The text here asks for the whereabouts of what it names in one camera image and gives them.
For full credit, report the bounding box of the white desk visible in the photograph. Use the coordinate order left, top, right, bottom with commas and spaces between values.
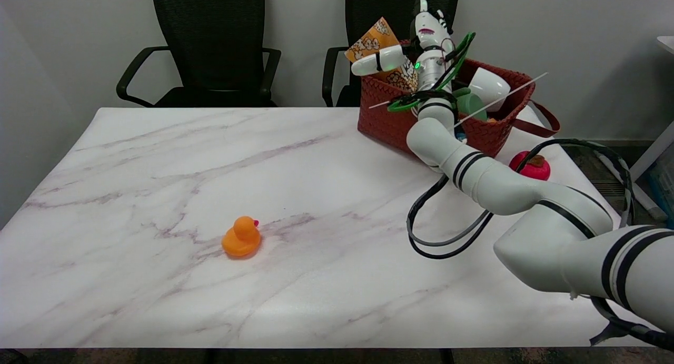
594, 35, 674, 221

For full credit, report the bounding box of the green cup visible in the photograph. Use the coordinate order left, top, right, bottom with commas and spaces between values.
455, 88, 488, 122

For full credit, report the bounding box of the green robot cable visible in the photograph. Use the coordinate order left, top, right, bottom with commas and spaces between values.
388, 32, 477, 113

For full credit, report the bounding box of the long black robot cable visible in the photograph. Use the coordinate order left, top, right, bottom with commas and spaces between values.
517, 138, 674, 352

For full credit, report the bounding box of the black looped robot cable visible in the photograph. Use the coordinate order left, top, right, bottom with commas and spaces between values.
406, 173, 494, 260

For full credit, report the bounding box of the red woven basket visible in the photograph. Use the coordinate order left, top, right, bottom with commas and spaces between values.
352, 40, 561, 159

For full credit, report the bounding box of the blue storage bin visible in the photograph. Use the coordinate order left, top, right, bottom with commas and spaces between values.
648, 154, 674, 229

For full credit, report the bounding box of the orange rubber duck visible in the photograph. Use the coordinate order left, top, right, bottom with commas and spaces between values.
221, 216, 262, 258

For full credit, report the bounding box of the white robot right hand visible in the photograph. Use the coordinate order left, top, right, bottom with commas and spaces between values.
351, 0, 455, 77

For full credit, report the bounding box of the black mesh office chair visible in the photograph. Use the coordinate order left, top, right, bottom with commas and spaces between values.
116, 0, 282, 109
322, 0, 461, 108

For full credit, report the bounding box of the red toy fruit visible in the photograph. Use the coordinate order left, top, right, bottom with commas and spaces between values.
509, 151, 551, 181

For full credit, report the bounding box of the white cup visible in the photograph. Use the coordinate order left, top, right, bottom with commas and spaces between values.
468, 67, 511, 113

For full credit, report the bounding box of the thin white zip tie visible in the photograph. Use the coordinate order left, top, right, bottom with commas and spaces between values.
369, 72, 549, 129

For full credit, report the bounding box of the orange popcorn box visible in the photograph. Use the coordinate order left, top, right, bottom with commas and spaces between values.
344, 17, 420, 93

